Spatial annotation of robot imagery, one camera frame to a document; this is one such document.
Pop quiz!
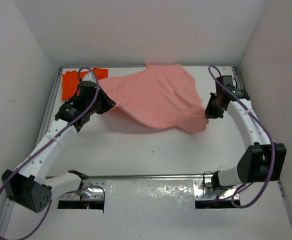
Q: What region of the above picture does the pink t-shirt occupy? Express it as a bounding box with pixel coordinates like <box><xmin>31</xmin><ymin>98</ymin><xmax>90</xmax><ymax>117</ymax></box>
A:
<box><xmin>99</xmin><ymin>64</ymin><xmax>209</xmax><ymax>135</ymax></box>

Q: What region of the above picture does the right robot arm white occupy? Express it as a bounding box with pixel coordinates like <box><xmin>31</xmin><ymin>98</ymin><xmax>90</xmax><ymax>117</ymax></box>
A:
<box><xmin>205</xmin><ymin>75</ymin><xmax>286</xmax><ymax>190</ymax></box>

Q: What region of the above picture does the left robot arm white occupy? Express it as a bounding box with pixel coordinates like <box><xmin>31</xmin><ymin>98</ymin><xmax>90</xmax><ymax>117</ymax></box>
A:
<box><xmin>2</xmin><ymin>71</ymin><xmax>116</xmax><ymax>213</ymax></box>

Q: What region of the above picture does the folded orange t-shirt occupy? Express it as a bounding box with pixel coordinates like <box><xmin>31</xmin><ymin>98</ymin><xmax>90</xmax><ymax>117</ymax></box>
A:
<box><xmin>62</xmin><ymin>68</ymin><xmax>109</xmax><ymax>101</ymax></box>

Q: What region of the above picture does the white foam front panel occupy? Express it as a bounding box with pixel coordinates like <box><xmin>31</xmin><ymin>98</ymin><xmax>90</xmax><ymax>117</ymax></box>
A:
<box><xmin>5</xmin><ymin>180</ymin><xmax>292</xmax><ymax>240</ymax></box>

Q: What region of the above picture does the aluminium table frame rail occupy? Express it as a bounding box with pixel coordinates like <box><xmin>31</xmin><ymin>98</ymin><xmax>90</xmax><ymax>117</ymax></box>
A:
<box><xmin>0</xmin><ymin>65</ymin><xmax>291</xmax><ymax>240</ymax></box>

